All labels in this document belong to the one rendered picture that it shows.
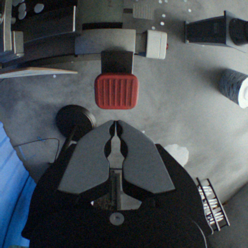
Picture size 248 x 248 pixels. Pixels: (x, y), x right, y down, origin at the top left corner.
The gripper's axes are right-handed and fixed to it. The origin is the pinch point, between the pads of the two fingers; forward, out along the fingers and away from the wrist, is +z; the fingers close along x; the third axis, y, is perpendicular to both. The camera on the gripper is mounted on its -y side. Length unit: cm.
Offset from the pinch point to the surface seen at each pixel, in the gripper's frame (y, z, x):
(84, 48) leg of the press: -7.4, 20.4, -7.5
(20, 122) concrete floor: 52, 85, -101
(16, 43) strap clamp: -10.8, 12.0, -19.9
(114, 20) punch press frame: -13.9, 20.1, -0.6
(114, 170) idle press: 114, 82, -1
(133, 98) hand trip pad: 0.7, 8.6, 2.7
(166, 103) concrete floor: 32, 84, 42
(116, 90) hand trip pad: -0.5, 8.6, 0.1
